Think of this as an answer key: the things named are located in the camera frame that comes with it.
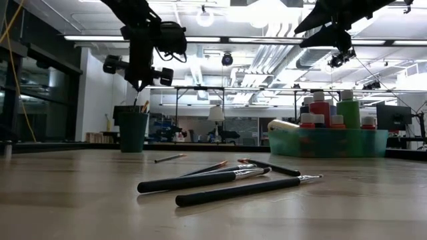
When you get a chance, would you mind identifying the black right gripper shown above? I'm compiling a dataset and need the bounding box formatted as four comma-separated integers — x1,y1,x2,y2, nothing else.
294,0,398,54

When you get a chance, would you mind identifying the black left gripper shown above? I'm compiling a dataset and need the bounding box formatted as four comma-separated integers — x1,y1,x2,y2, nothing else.
102,25,174,93

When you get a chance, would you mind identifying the dark green paint bottle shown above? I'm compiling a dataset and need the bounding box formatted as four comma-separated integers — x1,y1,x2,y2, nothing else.
299,96,314,116

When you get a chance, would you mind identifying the pink paint bottle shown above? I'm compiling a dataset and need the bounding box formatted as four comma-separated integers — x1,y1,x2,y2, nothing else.
308,91,332,129

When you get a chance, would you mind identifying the orange fan paint brush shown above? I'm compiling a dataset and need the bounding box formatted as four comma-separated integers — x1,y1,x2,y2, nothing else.
154,153,187,164

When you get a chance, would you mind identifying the small orange black striped bottle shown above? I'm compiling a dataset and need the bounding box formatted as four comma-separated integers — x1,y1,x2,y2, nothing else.
330,115,346,130

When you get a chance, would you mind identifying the yellow paint bottle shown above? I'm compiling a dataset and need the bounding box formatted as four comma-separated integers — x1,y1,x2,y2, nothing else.
267,119,300,132

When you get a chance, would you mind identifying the black background box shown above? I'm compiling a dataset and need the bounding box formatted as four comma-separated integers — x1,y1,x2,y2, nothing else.
112,105,147,126

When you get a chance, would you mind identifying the dark green cup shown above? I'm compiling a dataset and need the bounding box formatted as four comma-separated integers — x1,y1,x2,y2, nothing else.
116,111,149,153

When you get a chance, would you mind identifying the wooden crate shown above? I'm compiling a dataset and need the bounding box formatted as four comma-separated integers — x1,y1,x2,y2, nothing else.
85,131,111,145

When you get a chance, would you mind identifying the white lampshade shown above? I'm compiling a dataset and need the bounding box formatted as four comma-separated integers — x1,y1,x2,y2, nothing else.
207,105,226,123

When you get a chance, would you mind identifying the dark glass partition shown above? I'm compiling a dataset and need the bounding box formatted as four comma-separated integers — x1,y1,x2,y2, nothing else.
0,0,83,144

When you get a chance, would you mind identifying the black overhead webcam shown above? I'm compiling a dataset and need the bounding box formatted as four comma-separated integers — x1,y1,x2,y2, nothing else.
221,51,234,67

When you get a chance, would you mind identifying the round ceiling light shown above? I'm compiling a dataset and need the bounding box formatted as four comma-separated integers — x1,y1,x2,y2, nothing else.
195,9,216,29

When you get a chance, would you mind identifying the black computer monitor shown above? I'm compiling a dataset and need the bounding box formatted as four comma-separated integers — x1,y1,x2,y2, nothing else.
376,103,413,132

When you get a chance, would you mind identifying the teal plastic bin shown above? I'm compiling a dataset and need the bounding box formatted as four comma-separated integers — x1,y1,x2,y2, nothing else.
267,128,390,159

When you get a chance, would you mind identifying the black ceiling camera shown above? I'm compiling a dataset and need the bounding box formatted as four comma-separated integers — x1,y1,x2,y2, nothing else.
327,49,357,69

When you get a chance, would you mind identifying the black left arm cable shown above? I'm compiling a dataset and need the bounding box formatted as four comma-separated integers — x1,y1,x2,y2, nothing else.
155,46,187,64

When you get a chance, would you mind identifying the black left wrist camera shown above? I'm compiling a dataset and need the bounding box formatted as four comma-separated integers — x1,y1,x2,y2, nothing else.
155,21,187,56

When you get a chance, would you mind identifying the yellow extension cable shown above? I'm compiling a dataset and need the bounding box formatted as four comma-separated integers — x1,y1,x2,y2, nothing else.
0,0,38,143

